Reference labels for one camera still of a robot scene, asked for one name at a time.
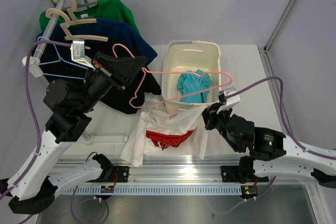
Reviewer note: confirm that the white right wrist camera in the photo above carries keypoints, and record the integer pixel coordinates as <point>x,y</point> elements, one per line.
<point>228,98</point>

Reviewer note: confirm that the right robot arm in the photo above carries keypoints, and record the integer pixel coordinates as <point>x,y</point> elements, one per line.
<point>268,152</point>

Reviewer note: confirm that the black t shirt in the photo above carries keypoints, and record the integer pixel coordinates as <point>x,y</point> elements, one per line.
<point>125,101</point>

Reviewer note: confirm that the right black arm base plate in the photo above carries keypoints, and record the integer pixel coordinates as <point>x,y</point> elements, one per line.
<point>231,174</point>

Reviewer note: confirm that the white red print t shirt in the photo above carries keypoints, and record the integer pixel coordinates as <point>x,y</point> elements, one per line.
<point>156,131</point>

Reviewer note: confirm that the white slotted cable duct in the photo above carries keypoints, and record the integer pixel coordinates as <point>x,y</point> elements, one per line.
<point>156,190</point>

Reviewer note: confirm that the beige wooden hanger front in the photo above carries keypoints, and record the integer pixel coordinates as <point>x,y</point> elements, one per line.
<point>69,36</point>

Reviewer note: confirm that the cream plastic laundry basket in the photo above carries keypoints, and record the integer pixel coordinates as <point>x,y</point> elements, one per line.
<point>182,56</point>

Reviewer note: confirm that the blue wire hanger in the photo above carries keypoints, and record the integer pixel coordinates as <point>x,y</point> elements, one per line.
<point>61,59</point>

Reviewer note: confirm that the green t shirt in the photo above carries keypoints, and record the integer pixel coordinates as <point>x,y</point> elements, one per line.
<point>112,9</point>

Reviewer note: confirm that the grey metal clothes rail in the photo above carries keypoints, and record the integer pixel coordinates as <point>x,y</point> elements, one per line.
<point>32,61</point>

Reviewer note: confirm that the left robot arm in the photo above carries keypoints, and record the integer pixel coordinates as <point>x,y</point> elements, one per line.
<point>33,189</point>

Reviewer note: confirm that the beige wooden hanger middle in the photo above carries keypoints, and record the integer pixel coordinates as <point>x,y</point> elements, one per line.
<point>69,20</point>

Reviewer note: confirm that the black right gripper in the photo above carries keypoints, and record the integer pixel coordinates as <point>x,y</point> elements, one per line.
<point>210,115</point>

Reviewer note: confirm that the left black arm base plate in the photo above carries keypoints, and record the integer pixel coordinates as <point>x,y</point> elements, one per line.
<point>120,174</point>

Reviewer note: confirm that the navy blue t shirt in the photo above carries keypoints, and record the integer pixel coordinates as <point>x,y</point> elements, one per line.
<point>117,33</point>

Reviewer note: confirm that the light blue t shirt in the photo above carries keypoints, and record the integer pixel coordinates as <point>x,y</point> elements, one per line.
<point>190,83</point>

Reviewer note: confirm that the aluminium mounting rail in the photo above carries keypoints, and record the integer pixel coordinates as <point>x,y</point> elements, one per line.
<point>184,169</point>

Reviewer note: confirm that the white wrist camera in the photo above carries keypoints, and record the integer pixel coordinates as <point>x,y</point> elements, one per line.
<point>228,98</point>
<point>77,50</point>

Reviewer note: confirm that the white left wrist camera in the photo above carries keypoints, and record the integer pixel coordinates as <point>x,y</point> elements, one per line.
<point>77,50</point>

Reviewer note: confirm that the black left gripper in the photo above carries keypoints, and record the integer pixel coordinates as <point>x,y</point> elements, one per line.
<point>126,68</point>

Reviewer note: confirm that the aluminium frame post right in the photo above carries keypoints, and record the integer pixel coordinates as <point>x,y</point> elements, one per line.
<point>280,25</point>

